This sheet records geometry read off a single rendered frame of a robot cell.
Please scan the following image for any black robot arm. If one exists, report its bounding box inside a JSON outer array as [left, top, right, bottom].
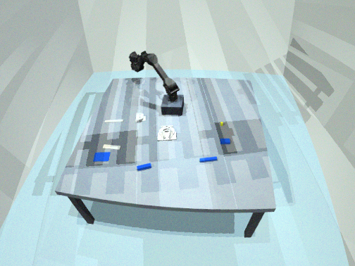
[[128, 51, 180, 101]]

